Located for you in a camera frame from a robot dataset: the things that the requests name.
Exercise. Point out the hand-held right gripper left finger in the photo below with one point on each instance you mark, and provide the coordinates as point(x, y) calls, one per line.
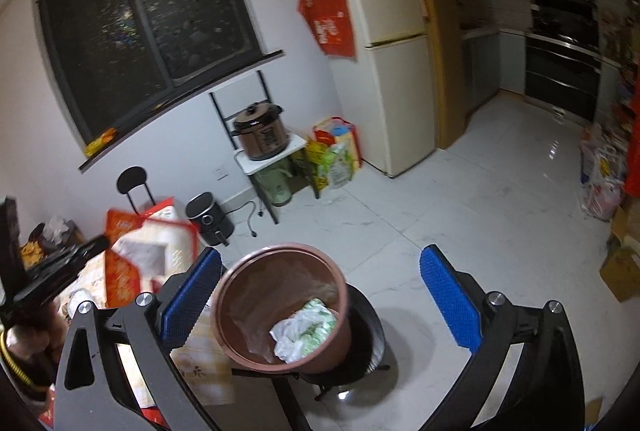
point(192, 298)

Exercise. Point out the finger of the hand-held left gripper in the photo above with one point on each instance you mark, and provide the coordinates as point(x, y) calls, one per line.
point(60, 263)

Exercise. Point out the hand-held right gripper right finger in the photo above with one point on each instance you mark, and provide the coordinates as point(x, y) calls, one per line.
point(450, 306)

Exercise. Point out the brown trash bin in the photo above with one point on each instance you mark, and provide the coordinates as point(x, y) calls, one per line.
point(240, 311)

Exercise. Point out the red white snack bag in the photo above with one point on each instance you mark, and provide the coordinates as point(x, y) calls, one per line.
point(150, 246)

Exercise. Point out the person's left hand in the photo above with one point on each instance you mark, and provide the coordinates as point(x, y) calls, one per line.
point(35, 341)

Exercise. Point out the yellow cloth bag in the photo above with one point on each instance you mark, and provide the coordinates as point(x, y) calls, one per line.
point(34, 252)

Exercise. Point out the crumpled clear plastic bag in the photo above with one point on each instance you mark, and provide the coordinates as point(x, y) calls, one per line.
point(57, 227)

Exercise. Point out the black air fryer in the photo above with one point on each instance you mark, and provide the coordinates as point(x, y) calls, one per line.
point(210, 217)

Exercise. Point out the black round stool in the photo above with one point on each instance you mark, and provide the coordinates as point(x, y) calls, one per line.
point(367, 336)

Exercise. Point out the white crumpled paper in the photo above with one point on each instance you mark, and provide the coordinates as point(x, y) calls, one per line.
point(292, 336)

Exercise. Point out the black chair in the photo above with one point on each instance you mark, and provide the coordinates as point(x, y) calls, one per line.
point(132, 183)

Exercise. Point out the green white packet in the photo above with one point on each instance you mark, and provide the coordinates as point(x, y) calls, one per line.
point(317, 326)

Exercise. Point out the yellow snack packet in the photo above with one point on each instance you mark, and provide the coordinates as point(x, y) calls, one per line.
point(101, 141)

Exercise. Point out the pale green kettle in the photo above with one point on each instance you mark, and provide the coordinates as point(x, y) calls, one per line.
point(276, 186)

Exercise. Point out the cardboard box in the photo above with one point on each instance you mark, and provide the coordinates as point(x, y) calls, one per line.
point(620, 268)

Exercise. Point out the brown pressure cooker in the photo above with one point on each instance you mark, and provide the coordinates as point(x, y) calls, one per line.
point(261, 131)

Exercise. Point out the yellow green bag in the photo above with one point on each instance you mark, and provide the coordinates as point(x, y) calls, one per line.
point(330, 166)

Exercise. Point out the black metal shelf rack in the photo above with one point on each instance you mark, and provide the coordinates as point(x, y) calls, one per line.
point(250, 111)

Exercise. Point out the pile of plastic bags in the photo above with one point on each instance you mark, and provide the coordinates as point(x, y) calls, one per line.
point(600, 176)

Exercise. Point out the red shopping bag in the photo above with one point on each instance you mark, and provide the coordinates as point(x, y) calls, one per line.
point(336, 136)

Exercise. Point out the cream refrigerator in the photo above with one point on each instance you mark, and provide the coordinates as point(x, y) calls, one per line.
point(385, 61)

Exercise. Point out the dark window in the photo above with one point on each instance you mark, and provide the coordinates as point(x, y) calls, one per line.
point(145, 16)

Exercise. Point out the black built-in oven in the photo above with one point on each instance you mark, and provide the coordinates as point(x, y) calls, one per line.
point(562, 53)

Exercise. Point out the red printed cloth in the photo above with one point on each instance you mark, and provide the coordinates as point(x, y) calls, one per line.
point(327, 18)

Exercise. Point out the wall outlet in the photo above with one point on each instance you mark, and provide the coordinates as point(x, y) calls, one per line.
point(220, 172)

